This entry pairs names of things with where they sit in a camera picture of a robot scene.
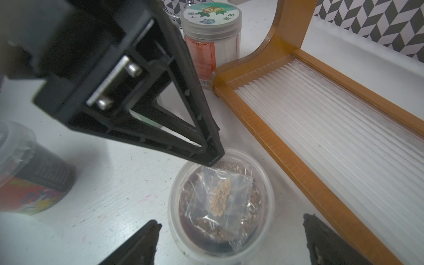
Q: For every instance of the tall red illustrated-lid container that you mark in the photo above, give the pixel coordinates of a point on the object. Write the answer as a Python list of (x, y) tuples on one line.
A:
[(212, 31)]

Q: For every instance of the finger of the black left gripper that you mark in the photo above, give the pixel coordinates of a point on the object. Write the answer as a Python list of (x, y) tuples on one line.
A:
[(129, 77)]

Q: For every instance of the chrome stand with green cups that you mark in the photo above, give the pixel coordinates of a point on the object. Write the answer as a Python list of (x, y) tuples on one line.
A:
[(174, 8)]

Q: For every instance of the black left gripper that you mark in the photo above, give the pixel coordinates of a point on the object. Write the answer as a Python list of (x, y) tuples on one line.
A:
[(43, 38)]

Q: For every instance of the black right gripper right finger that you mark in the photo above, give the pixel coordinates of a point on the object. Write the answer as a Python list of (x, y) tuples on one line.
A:
[(326, 247)]

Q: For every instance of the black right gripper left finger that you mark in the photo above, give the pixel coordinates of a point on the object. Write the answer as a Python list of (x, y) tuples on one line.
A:
[(139, 249)]

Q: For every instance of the red-label seed container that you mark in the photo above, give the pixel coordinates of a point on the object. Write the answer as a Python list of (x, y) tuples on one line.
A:
[(221, 215)]

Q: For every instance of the orange three-tier wooden shelf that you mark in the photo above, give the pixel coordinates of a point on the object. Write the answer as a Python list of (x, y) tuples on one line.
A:
[(343, 118)]

